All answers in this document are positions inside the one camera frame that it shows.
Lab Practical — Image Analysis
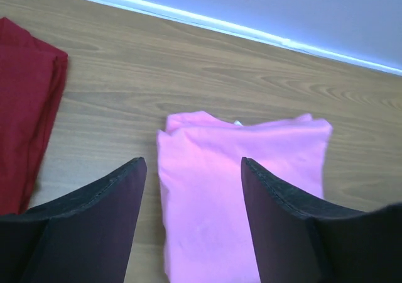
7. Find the pink t shirt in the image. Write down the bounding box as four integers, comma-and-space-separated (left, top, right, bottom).
156, 111, 332, 282

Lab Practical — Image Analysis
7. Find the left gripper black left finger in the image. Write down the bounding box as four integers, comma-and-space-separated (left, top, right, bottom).
1, 157, 147, 282

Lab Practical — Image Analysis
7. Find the folded red t shirt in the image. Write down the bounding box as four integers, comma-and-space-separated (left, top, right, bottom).
1, 18, 68, 214

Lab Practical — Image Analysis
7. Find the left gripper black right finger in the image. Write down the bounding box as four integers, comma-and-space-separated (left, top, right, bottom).
241, 158, 401, 282

